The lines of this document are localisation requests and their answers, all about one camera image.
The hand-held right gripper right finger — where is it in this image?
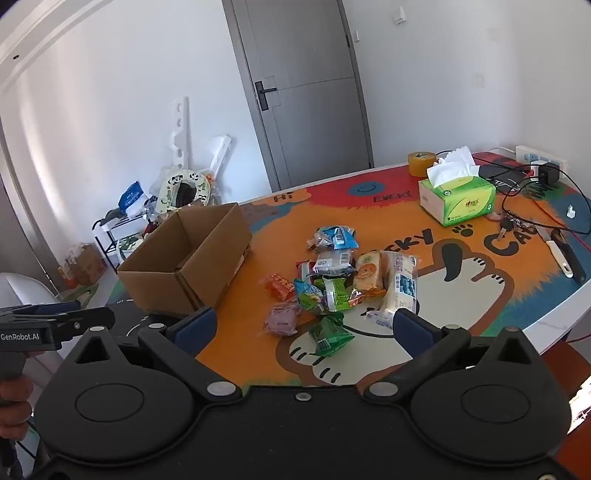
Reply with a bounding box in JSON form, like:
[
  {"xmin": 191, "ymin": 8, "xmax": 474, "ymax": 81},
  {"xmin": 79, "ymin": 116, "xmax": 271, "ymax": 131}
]
[{"xmin": 367, "ymin": 308, "xmax": 541, "ymax": 401}]

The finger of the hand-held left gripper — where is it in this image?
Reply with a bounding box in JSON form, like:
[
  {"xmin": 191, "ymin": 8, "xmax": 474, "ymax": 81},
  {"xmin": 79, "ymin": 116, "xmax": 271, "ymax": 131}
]
[
  {"xmin": 58, "ymin": 307, "xmax": 116, "ymax": 340},
  {"xmin": 0, "ymin": 300, "xmax": 82, "ymax": 318}
]

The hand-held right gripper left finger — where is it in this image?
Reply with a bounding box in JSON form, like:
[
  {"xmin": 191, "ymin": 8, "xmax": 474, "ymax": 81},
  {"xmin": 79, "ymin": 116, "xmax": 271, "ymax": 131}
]
[{"xmin": 69, "ymin": 307, "xmax": 243, "ymax": 403}]

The brown cardboard box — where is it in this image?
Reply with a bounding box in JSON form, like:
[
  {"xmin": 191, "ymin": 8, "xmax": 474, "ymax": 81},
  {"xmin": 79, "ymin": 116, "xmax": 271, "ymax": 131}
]
[{"xmin": 117, "ymin": 203, "xmax": 253, "ymax": 315}]

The light green snack packet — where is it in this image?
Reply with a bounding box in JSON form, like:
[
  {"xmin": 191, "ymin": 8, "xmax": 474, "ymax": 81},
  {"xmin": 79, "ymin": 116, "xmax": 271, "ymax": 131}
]
[{"xmin": 323, "ymin": 277, "xmax": 352, "ymax": 313}]

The person's left hand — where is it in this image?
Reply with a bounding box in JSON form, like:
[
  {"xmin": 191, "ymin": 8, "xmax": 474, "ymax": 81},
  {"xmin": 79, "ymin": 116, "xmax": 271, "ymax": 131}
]
[{"xmin": 0, "ymin": 375, "xmax": 34, "ymax": 443}]

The white chair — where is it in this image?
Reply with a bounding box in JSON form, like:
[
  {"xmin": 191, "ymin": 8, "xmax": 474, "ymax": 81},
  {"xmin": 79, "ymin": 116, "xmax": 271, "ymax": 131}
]
[{"xmin": 0, "ymin": 272, "xmax": 62, "ymax": 309}]

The white blueberry bread packet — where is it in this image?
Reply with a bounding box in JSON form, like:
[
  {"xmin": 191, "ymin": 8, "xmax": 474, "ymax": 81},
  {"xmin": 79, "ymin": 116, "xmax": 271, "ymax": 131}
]
[{"xmin": 368, "ymin": 251, "xmax": 424, "ymax": 328}]

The orange biscuit packet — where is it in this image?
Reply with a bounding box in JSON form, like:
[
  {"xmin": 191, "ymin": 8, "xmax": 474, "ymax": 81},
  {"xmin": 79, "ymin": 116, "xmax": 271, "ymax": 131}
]
[{"xmin": 352, "ymin": 251, "xmax": 387, "ymax": 297}]

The black metal rack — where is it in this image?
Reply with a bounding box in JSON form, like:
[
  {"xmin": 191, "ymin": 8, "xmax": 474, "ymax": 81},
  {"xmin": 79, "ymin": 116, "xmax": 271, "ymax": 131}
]
[{"xmin": 92, "ymin": 213, "xmax": 141, "ymax": 269}]

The dark green snack packet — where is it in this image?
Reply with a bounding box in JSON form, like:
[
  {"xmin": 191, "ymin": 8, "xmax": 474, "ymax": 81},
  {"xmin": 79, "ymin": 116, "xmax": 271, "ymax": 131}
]
[{"xmin": 308, "ymin": 313, "xmax": 355, "ymax": 357}]

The purple snack packet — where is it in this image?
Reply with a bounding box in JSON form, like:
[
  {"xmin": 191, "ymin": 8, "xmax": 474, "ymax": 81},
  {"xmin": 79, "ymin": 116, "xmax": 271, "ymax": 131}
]
[{"xmin": 264, "ymin": 298, "xmax": 302, "ymax": 337}]

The red snack packet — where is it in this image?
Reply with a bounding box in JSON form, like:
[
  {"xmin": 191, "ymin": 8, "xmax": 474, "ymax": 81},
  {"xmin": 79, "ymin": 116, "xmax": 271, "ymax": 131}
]
[{"xmin": 260, "ymin": 274, "xmax": 297, "ymax": 302}]

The teal snack packet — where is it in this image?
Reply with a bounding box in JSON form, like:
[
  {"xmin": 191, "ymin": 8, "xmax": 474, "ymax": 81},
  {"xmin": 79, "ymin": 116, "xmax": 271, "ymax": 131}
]
[{"xmin": 293, "ymin": 278, "xmax": 325, "ymax": 311}]

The colourful printed table mat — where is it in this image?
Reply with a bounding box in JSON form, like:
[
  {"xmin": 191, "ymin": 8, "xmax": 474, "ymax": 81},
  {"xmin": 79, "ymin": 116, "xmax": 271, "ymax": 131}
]
[{"xmin": 194, "ymin": 151, "xmax": 591, "ymax": 389}]

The blue snack packet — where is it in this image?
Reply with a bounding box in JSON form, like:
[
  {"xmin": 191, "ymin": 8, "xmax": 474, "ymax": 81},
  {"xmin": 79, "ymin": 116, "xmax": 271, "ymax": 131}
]
[{"xmin": 307, "ymin": 225, "xmax": 359, "ymax": 251}]

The blue plastic bag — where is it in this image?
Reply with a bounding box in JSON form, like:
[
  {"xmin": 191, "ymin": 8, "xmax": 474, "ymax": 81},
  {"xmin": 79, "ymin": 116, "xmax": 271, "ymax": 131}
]
[{"xmin": 118, "ymin": 180, "xmax": 147, "ymax": 209}]

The green tissue box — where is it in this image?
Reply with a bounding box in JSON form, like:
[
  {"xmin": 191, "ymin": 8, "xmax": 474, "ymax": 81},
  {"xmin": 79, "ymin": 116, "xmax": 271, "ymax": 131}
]
[{"xmin": 418, "ymin": 146, "xmax": 498, "ymax": 228}]

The bunch of keys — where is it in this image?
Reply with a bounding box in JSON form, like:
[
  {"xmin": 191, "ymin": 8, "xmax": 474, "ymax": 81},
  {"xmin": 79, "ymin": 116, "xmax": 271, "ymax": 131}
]
[{"xmin": 491, "ymin": 210, "xmax": 526, "ymax": 241}]

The yellow tape roll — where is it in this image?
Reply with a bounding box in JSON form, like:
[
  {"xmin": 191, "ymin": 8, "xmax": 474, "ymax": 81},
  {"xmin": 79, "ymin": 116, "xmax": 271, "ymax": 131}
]
[{"xmin": 407, "ymin": 150, "xmax": 440, "ymax": 178}]

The white slanted board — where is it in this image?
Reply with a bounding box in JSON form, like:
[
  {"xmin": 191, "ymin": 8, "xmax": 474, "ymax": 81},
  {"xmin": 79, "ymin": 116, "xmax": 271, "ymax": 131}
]
[{"xmin": 202, "ymin": 135, "xmax": 232, "ymax": 180}]

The black flat pad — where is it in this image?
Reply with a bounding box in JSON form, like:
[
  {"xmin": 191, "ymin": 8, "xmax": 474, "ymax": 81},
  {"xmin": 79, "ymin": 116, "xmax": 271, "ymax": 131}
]
[{"xmin": 478, "ymin": 162, "xmax": 533, "ymax": 186}]

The white notched board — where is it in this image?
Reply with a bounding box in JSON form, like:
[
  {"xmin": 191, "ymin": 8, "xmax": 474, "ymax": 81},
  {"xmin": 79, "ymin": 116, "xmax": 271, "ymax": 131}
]
[{"xmin": 168, "ymin": 96, "xmax": 193, "ymax": 172}]

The white power strip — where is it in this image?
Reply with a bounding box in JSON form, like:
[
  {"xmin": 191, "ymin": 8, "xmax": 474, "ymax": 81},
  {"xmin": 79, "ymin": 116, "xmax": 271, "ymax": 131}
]
[{"xmin": 515, "ymin": 145, "xmax": 570, "ymax": 172}]

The grey door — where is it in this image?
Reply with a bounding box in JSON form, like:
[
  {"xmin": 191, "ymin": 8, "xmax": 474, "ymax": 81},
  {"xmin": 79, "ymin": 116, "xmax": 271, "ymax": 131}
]
[{"xmin": 222, "ymin": 0, "xmax": 375, "ymax": 192}]

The white handled knife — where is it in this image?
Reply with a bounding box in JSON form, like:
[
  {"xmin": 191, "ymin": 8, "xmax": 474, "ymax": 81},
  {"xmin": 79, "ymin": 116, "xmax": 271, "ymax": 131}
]
[{"xmin": 534, "ymin": 224, "xmax": 574, "ymax": 278}]

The black cable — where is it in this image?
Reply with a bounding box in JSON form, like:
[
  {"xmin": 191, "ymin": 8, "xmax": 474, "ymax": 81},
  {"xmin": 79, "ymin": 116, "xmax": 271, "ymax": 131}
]
[{"xmin": 436, "ymin": 150, "xmax": 591, "ymax": 252}]

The black handled tool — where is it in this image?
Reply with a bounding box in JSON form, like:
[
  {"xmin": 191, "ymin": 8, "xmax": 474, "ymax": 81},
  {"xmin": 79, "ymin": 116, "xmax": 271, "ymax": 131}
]
[{"xmin": 551, "ymin": 230, "xmax": 588, "ymax": 284}]

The black door handle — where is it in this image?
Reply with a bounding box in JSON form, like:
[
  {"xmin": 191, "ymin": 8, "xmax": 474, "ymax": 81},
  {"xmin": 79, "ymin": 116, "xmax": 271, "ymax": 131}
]
[{"xmin": 254, "ymin": 80, "xmax": 278, "ymax": 112}]

